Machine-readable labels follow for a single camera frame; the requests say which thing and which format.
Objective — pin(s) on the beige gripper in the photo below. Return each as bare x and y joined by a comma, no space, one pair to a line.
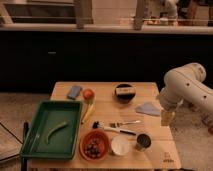
167,117

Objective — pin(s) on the black and white eraser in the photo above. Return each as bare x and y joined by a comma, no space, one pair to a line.
125,90

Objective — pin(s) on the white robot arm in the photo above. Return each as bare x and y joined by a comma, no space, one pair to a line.
184,83

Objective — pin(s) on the blue triangular cloth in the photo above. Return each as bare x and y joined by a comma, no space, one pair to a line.
148,108

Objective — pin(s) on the dark metal can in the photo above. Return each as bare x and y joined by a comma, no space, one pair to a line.
143,142

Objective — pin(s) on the silver fork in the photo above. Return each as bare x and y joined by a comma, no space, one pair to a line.
119,124

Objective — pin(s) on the white cup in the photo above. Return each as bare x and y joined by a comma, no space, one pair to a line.
120,145

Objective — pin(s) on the yellow banana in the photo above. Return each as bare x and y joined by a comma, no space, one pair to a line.
89,111

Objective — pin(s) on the orange bowl with berries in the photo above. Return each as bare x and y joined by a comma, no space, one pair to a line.
94,145

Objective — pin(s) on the red tomato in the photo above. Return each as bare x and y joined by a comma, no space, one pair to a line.
88,94

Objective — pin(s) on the blue sponge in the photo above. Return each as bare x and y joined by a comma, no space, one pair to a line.
74,92

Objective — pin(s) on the green bean pod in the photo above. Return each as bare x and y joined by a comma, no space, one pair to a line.
56,128

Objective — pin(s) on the green plastic tray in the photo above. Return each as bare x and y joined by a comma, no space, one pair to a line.
63,142

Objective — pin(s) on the black cabinet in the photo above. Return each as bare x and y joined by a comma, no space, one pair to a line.
33,61

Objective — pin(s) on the black handled brush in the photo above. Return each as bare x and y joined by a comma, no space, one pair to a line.
107,128

